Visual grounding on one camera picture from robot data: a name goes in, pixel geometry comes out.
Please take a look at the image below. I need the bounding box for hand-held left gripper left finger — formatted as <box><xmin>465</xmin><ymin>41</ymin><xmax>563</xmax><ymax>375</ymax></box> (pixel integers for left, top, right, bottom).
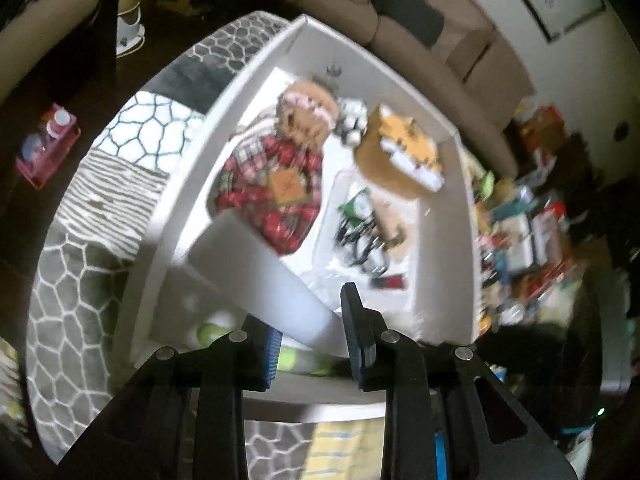
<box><xmin>55</xmin><ymin>314</ymin><xmax>283</xmax><ymax>480</ymax></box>

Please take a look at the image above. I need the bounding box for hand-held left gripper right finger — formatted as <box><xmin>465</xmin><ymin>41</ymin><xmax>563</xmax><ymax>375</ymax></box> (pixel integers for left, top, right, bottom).
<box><xmin>340</xmin><ymin>282</ymin><xmax>576</xmax><ymax>480</ymax></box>

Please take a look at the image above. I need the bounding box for white storage box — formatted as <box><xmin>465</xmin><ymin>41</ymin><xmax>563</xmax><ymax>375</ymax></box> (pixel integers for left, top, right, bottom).
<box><xmin>112</xmin><ymin>14</ymin><xmax>483</xmax><ymax>423</ymax></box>

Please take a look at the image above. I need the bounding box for yellow-green tennis ball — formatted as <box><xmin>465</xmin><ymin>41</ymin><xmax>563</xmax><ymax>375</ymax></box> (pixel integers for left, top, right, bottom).
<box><xmin>197</xmin><ymin>324</ymin><xmax>228</xmax><ymax>348</ymax></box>
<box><xmin>277</xmin><ymin>347</ymin><xmax>331</xmax><ymax>376</ymax></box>

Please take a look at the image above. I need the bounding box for small red black device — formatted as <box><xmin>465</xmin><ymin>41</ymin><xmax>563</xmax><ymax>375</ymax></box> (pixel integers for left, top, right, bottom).
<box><xmin>370</xmin><ymin>274</ymin><xmax>406</xmax><ymax>292</ymax></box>

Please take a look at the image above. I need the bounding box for clear plastic bag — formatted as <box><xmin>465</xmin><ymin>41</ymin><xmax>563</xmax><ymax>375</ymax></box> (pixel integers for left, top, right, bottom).
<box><xmin>312</xmin><ymin>170</ymin><xmax>416</xmax><ymax>291</ymax></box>

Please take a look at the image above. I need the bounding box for yellow checked tablecloth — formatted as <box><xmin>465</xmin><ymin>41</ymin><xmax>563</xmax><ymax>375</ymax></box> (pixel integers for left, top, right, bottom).
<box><xmin>305</xmin><ymin>420</ymin><xmax>388</xmax><ymax>480</ymax></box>

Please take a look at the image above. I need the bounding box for doll in red plaid dress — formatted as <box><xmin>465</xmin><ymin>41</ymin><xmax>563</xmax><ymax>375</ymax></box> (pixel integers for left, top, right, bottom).
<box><xmin>215</xmin><ymin>77</ymin><xmax>338</xmax><ymax>256</ymax></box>

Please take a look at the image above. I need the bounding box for orange fox plush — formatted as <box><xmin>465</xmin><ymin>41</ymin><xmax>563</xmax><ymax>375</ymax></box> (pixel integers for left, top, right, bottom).
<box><xmin>352</xmin><ymin>105</ymin><xmax>446</xmax><ymax>201</ymax></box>

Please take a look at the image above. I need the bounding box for grey patterned rug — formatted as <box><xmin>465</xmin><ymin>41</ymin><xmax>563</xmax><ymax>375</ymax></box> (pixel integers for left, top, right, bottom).
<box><xmin>25</xmin><ymin>10</ymin><xmax>321</xmax><ymax>480</ymax></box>

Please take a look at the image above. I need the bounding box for white toy figure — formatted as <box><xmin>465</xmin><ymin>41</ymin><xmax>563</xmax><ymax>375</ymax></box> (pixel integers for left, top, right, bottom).
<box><xmin>335</xmin><ymin>97</ymin><xmax>368</xmax><ymax>146</ymax></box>

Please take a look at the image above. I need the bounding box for brown sofa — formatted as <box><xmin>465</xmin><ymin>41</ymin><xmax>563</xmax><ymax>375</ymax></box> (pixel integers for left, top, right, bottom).
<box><xmin>240</xmin><ymin>0</ymin><xmax>536</xmax><ymax>176</ymax></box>

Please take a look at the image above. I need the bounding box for pink tray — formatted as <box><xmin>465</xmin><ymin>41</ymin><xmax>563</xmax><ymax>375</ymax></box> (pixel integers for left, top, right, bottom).
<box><xmin>15</xmin><ymin>102</ymin><xmax>81</xmax><ymax>191</ymax></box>

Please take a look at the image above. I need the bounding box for black cushion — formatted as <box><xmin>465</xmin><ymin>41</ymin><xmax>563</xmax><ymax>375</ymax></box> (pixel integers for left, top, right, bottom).
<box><xmin>372</xmin><ymin>0</ymin><xmax>446</xmax><ymax>48</ymax></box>

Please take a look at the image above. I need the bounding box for beige armchair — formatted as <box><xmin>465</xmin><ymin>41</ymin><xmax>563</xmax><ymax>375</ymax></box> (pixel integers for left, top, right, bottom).
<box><xmin>0</xmin><ymin>0</ymin><xmax>101</xmax><ymax>106</ymax></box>

